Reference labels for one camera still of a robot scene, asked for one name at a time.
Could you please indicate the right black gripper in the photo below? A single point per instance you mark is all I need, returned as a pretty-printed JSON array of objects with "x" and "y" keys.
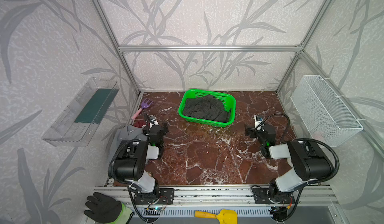
[{"x": 253, "y": 131}]

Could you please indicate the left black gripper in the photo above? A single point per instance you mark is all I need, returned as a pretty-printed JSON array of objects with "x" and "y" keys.
[{"x": 154, "y": 127}]

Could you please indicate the green plastic basket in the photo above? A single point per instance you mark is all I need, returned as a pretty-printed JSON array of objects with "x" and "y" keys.
[{"x": 228, "y": 100}]

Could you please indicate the dark grey striped shirt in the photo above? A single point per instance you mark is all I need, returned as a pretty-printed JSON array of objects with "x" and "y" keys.
[{"x": 206, "y": 108}]

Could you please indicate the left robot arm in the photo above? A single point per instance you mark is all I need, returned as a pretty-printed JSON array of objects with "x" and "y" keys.
[{"x": 131, "y": 148}]

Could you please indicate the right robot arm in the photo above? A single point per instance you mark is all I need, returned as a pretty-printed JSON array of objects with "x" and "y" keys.
[{"x": 313, "y": 162}]

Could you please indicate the maroon folded shirt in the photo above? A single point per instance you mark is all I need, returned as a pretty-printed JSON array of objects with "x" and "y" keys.
[{"x": 139, "y": 123}]

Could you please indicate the light grey folded shirt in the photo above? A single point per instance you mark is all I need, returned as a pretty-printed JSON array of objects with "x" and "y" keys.
[{"x": 125, "y": 133}]

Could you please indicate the purple pink toy rake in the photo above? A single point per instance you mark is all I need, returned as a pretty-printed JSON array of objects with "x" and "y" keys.
[{"x": 146, "y": 103}]

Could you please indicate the yellow toy shovel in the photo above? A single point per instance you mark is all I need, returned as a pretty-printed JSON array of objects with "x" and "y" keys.
[{"x": 224, "y": 217}]

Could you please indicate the black green work glove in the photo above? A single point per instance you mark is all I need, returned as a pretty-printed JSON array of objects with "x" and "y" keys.
[{"x": 106, "y": 210}]

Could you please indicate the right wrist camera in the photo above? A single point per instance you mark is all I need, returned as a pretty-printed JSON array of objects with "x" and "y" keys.
[{"x": 258, "y": 121}]

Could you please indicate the white wire mesh basket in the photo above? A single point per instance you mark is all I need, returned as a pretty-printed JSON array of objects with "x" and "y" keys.
[{"x": 323, "y": 112}]

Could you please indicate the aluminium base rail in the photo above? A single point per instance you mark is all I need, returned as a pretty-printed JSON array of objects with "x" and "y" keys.
[{"x": 244, "y": 196}]

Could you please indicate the clear plastic wall bin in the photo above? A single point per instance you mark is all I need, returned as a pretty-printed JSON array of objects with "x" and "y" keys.
[{"x": 80, "y": 120}]

